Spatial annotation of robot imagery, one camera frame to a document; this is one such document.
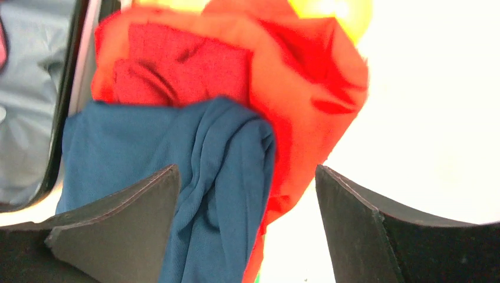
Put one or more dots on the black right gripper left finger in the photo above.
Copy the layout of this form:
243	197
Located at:
119	238

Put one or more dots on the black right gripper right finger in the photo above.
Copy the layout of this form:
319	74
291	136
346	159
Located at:
372	238

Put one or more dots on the navy blue garment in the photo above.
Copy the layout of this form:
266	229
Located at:
225	155

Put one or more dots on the dark red garment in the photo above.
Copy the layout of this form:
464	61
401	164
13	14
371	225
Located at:
169	67

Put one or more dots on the astronaut print suitcase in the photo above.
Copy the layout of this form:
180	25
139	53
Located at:
50	59

